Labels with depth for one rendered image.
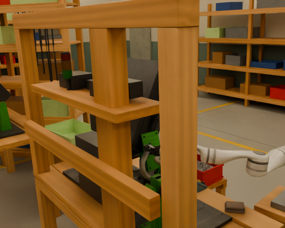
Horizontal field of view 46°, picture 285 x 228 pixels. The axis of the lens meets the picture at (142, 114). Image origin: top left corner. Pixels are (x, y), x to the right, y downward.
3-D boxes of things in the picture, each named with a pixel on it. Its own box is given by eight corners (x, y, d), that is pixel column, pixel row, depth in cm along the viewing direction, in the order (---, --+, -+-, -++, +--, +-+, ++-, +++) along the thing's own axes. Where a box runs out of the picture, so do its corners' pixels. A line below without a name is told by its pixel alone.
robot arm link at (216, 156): (210, 148, 149) (207, 166, 151) (272, 157, 145) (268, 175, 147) (209, 142, 158) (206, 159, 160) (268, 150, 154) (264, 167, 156)
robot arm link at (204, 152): (182, 141, 161) (211, 145, 159) (179, 159, 159) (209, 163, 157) (182, 139, 154) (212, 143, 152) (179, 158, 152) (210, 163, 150)
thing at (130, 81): (123, 92, 154) (122, 76, 152) (143, 97, 142) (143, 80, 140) (110, 94, 150) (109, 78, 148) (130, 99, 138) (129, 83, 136)
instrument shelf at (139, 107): (70, 85, 209) (69, 78, 208) (165, 111, 140) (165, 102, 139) (31, 91, 195) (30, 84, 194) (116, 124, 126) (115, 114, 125)
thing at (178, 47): (45, 166, 242) (28, 28, 216) (196, 289, 127) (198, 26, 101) (33, 170, 237) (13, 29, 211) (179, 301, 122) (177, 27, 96)
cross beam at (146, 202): (32, 132, 221) (30, 119, 219) (160, 216, 121) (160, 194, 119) (25, 134, 218) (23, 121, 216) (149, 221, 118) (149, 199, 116)
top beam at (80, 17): (27, 28, 216) (26, 14, 214) (199, 26, 101) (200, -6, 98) (13, 29, 211) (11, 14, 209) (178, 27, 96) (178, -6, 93)
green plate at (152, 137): (155, 165, 198) (149, 129, 196) (164, 166, 191) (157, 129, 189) (140, 170, 191) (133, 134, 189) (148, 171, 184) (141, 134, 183)
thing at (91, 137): (105, 178, 216) (101, 128, 207) (132, 196, 193) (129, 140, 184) (79, 187, 206) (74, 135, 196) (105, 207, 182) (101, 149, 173)
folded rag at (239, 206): (224, 212, 173) (225, 207, 172) (224, 204, 181) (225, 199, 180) (244, 214, 171) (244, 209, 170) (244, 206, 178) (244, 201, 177)
